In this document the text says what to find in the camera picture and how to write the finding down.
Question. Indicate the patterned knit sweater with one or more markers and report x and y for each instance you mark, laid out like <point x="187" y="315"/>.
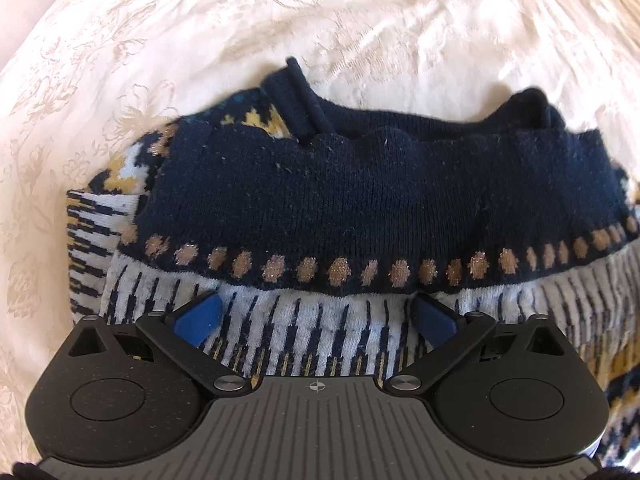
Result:
<point x="317" y="224"/>

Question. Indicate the cream embroidered bedspread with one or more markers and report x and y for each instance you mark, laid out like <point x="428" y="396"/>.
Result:
<point x="93" y="75"/>

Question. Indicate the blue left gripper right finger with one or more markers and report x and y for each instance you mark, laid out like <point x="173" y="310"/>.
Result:
<point x="435" y="322"/>

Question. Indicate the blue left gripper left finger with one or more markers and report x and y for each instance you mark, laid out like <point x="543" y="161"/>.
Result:
<point x="195" y="321"/>

